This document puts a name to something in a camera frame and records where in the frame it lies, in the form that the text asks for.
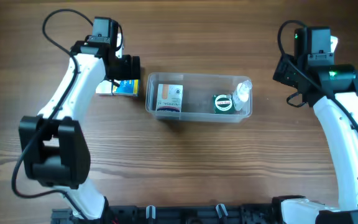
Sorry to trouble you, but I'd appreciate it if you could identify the blue VapoDrops box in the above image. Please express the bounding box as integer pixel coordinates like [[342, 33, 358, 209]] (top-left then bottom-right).
[[112, 80, 139, 96]]

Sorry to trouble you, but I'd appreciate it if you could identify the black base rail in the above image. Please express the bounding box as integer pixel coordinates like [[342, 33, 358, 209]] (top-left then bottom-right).
[[50, 202, 358, 224]]

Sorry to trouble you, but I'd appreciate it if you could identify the white Hansaplast box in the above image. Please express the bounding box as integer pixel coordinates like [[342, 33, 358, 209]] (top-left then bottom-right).
[[156, 84, 183, 113]]

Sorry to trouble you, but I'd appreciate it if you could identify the clear plastic container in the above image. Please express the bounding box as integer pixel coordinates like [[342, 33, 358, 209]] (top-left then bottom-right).
[[145, 72, 252, 123]]

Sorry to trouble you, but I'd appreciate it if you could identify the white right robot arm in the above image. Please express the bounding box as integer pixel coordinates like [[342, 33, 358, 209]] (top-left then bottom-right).
[[273, 21, 358, 223]]

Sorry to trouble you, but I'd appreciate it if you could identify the clear plastic bottle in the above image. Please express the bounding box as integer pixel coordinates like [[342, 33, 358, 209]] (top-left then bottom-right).
[[232, 80, 252, 111]]

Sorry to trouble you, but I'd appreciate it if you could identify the green Zam-Buk ointment box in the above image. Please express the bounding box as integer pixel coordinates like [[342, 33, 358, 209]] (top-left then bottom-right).
[[213, 94, 234, 114]]

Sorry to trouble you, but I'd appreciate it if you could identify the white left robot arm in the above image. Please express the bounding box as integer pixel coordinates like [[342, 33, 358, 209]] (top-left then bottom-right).
[[11, 17, 141, 223]]

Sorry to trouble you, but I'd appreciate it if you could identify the white Panadol box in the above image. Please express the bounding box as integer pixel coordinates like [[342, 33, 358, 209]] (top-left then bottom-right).
[[95, 80, 113, 96]]

